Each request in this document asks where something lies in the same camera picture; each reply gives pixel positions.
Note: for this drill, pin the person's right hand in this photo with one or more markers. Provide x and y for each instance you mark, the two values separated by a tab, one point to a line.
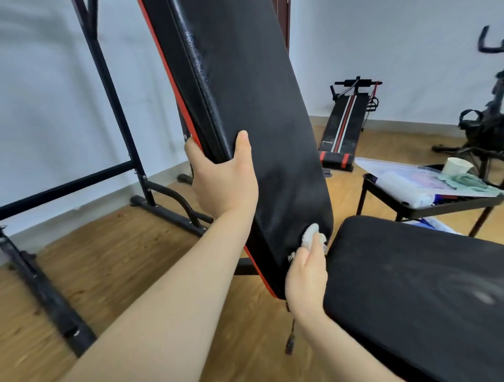
307	279

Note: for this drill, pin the person's left hand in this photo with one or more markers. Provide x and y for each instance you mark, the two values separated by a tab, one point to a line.
224	185

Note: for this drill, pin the grey cleaning cloth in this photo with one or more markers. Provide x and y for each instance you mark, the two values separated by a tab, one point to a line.
311	234

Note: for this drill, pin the black weight bench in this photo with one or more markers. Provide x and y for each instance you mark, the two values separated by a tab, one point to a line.
256	98

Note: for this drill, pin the person's right forearm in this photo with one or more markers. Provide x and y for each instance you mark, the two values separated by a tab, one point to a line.
342	354

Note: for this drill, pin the person's left forearm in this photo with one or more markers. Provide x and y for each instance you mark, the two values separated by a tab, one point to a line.
165	315

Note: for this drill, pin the black metal cart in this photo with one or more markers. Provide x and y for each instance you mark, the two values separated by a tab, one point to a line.
361	196

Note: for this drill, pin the black striped sit-up bench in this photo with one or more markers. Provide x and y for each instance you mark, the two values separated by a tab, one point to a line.
338	130

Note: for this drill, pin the white paper roll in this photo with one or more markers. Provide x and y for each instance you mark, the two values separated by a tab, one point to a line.
401	189

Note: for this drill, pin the clear plastic tray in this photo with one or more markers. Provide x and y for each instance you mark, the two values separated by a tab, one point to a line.
378	165

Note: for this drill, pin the blue flat board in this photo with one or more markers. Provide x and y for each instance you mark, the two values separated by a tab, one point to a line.
437	225

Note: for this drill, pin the red blue printed packet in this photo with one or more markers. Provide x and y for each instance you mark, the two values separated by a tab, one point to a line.
427	179

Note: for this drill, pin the brown wooden door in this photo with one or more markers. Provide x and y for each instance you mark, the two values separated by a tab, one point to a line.
284	19

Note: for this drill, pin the white paper cup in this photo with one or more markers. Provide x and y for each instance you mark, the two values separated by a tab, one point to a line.
456	166

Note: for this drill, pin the green cloth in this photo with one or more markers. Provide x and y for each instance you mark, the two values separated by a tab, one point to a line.
468	182

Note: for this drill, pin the black exercise bike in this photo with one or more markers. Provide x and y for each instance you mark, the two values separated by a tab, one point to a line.
482	134

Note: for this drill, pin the black pull-up station frame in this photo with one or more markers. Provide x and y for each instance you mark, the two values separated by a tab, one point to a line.
184	179
117	110

